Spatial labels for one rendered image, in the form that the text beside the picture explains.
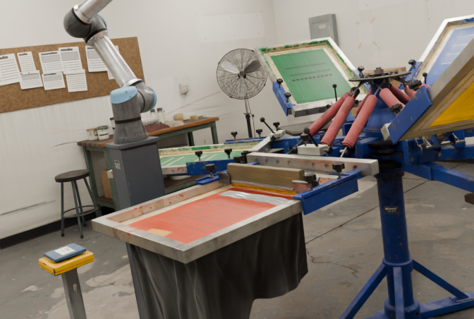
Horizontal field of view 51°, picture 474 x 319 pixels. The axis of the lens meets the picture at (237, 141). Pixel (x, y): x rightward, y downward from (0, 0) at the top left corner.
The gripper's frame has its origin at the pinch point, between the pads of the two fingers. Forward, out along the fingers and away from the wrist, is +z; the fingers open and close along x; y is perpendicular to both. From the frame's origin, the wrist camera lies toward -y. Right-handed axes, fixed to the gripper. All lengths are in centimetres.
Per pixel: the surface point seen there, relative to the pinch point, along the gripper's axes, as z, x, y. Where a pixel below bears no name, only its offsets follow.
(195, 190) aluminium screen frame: 49, 52, 42
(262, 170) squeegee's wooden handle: 64, 26, 36
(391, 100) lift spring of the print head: 63, -39, 66
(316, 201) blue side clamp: 92, 19, 26
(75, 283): 71, 95, 1
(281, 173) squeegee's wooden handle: 72, 22, 32
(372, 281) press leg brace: 104, 17, 134
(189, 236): 81, 58, 6
